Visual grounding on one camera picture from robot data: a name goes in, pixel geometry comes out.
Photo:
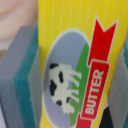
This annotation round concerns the pale green gripper left finger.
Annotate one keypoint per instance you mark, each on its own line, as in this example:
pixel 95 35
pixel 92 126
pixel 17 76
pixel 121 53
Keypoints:
pixel 20 81

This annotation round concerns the grey green gripper right finger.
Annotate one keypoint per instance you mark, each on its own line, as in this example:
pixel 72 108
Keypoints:
pixel 118 95

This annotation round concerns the yellow snack box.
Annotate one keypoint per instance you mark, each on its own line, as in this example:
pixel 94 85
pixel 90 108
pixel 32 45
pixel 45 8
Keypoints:
pixel 79 41

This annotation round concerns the round beige plate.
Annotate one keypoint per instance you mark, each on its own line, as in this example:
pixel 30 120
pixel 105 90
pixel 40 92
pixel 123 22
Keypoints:
pixel 14 14

